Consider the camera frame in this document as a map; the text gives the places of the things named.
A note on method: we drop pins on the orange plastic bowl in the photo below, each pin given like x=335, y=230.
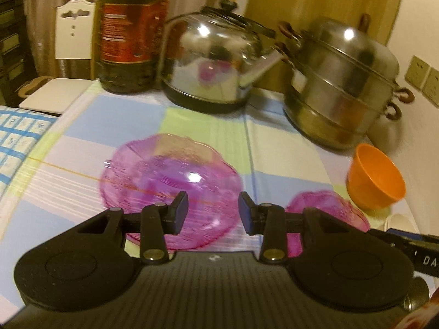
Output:
x=373, y=180

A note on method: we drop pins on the checked tablecloth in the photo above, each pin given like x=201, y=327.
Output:
x=110, y=150

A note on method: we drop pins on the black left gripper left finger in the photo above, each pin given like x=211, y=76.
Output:
x=152, y=223

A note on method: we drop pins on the steel steamer pot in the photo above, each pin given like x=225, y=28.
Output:
x=342, y=81

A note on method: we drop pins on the person's right hand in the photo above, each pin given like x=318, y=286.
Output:
x=425, y=317

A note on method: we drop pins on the steel kettle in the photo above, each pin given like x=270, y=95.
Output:
x=211, y=59

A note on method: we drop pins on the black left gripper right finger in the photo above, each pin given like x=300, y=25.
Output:
x=274, y=224

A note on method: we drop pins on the white bowl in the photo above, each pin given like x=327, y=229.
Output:
x=399, y=222

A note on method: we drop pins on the dark shelf unit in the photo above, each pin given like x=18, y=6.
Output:
x=17, y=64

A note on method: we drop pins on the white chair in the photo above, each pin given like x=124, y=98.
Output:
x=62, y=38

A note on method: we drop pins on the wall socket pair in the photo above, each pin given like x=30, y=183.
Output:
x=424, y=78

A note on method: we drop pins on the large pink plastic plate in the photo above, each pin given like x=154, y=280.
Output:
x=156, y=169

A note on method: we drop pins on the small pink plastic plate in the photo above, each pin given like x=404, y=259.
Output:
x=328, y=202

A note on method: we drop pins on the blue patterned cloth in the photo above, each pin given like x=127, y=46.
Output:
x=20, y=131

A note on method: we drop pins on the cooking oil bottle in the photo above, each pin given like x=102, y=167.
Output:
x=129, y=41

